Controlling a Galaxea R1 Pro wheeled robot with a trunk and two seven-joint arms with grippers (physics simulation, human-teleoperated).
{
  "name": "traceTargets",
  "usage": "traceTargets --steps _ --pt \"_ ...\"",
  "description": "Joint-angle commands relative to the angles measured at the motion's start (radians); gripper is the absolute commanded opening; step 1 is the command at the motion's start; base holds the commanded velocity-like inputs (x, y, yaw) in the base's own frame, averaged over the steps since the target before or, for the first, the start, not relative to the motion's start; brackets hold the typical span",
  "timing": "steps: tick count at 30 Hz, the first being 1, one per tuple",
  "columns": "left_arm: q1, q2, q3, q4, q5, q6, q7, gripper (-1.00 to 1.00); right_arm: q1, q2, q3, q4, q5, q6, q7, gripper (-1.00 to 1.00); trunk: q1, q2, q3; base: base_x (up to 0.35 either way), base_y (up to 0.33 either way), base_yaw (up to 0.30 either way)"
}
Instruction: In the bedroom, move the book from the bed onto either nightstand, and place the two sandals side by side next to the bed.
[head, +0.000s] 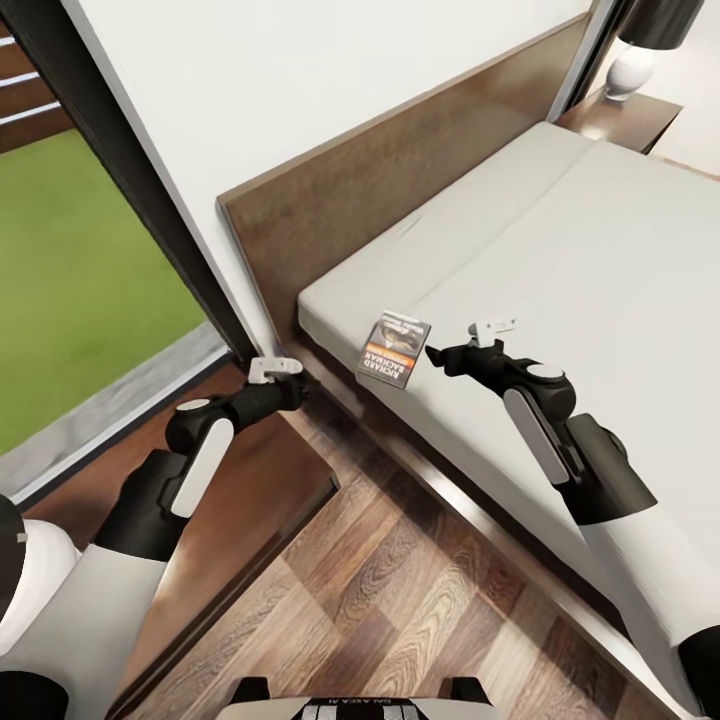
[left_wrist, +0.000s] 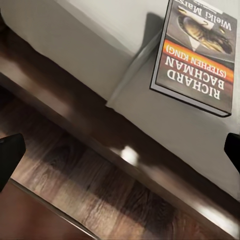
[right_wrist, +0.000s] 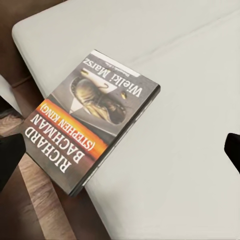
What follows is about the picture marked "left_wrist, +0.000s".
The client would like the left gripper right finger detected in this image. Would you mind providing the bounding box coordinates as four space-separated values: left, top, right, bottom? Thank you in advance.
224 133 240 173

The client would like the hardback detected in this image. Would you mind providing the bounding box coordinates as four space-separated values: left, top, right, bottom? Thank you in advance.
149 0 238 118

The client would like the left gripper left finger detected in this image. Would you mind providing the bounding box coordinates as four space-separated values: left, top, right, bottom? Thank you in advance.
0 132 26 193

